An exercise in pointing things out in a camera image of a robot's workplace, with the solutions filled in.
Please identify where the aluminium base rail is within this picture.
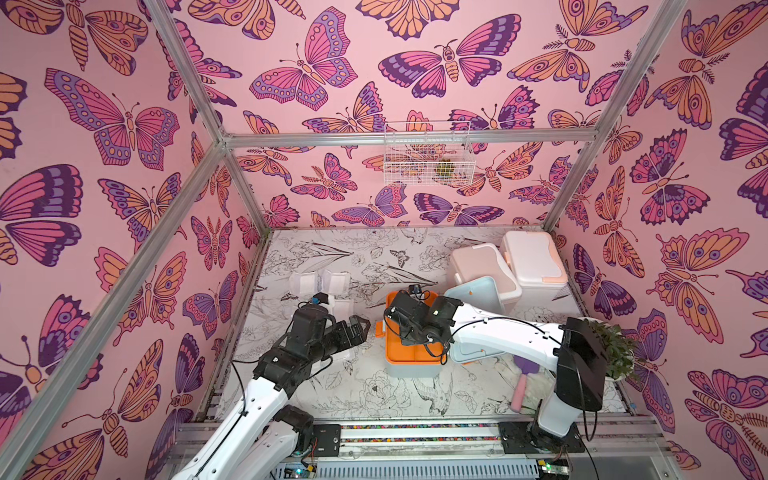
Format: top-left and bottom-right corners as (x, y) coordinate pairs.
(161, 419), (679, 480)

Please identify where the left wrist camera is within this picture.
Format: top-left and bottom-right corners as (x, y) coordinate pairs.
(309, 292), (330, 308)

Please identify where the purple and pink brush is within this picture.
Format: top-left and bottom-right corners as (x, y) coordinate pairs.
(510, 356), (539, 413)

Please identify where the white and peach first aid box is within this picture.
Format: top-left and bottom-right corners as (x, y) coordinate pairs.
(502, 230), (568, 307)

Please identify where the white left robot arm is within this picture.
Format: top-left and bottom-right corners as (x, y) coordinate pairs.
(174, 302), (371, 479)

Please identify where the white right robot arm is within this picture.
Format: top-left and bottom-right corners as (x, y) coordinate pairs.
(382, 291), (608, 439)

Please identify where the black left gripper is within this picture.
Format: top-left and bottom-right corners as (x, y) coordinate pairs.
(307, 315), (370, 365)

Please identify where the white wire basket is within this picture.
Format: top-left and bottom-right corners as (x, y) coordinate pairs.
(381, 128), (476, 188)

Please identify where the grey and orange first aid box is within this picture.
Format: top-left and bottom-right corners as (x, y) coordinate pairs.
(375, 274), (508, 379)

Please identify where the orange divided inner tray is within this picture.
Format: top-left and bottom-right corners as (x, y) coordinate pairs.
(377, 292), (443, 368)

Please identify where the pink first aid box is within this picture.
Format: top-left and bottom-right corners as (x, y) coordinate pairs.
(450, 243), (522, 313)

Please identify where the potted green plant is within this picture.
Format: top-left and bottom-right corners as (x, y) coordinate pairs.
(589, 319), (636, 381)

